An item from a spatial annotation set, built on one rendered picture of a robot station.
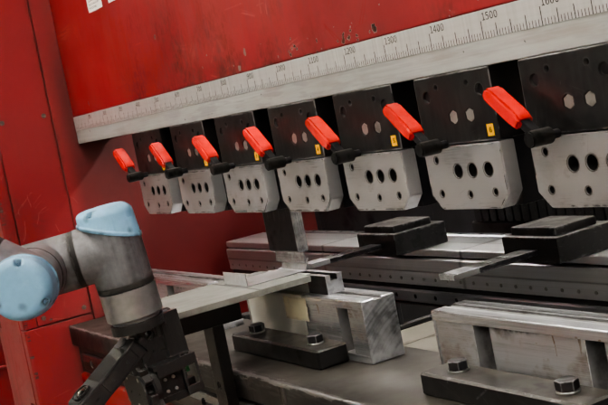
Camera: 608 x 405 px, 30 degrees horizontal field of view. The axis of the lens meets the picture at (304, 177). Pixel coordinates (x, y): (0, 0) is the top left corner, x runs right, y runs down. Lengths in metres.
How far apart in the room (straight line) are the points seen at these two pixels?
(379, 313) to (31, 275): 0.58
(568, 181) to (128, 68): 1.23
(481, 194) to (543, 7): 0.25
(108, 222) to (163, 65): 0.69
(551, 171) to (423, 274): 0.76
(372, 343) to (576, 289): 0.30
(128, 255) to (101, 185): 1.20
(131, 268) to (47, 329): 1.17
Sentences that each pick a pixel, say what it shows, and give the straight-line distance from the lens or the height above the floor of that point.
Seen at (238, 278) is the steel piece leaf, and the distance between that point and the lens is 1.83.
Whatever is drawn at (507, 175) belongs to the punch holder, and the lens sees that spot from 1.31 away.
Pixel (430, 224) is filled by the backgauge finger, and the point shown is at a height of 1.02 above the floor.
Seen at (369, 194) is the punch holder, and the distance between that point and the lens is 1.55.
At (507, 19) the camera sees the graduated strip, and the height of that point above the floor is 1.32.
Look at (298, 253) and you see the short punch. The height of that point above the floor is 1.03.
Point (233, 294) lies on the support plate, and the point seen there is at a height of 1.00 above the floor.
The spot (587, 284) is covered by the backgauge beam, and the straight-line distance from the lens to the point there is 1.66.
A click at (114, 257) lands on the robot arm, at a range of 1.46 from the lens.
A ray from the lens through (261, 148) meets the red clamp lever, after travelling 1.72.
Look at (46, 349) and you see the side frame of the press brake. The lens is 2.63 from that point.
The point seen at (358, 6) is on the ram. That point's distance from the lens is 1.50.
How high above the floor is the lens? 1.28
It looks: 4 degrees down
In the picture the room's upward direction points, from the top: 11 degrees counter-clockwise
